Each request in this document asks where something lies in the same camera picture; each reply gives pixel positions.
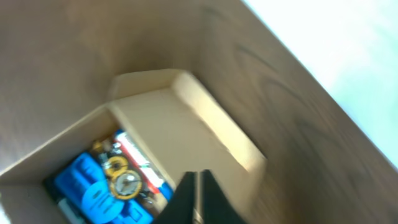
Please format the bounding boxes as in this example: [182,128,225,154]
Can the blue plastic staple remover block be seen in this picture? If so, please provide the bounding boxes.
[54,152,154,224]

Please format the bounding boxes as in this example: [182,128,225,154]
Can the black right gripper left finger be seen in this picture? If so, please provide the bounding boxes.
[152,172,196,224]

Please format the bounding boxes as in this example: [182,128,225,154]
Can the black whiteboard marker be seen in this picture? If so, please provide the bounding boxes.
[42,178,86,224]

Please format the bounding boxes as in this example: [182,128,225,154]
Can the blue whiteboard marker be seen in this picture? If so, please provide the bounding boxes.
[114,129,174,202]

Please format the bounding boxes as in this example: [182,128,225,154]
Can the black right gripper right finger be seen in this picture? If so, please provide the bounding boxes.
[200,170,247,224]

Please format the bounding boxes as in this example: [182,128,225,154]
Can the brown cardboard box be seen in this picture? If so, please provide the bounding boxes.
[1,69,267,223]

